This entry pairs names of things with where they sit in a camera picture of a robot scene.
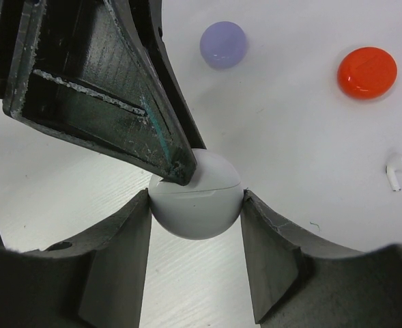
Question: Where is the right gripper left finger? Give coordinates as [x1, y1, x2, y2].
[0, 190, 152, 327]

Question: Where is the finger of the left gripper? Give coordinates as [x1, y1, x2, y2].
[3, 1, 197, 185]
[118, 1, 205, 150]

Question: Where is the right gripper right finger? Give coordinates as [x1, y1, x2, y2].
[240, 190, 402, 327]

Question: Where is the purple charging case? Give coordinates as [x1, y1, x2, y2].
[199, 21, 248, 70]

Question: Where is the white charging case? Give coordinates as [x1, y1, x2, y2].
[148, 149, 244, 240]

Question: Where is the white earbud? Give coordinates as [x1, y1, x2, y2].
[386, 153, 402, 192]

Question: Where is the orange charging case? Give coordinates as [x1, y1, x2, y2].
[336, 46, 398, 100]

